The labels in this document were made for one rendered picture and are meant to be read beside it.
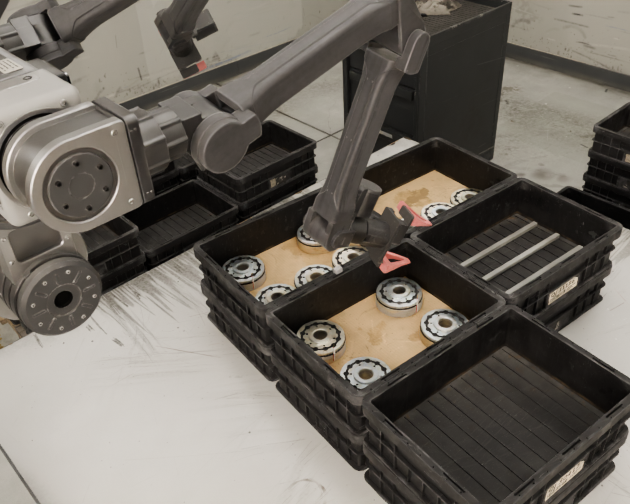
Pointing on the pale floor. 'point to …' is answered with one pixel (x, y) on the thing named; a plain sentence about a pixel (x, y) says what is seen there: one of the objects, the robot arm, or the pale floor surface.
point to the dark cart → (448, 80)
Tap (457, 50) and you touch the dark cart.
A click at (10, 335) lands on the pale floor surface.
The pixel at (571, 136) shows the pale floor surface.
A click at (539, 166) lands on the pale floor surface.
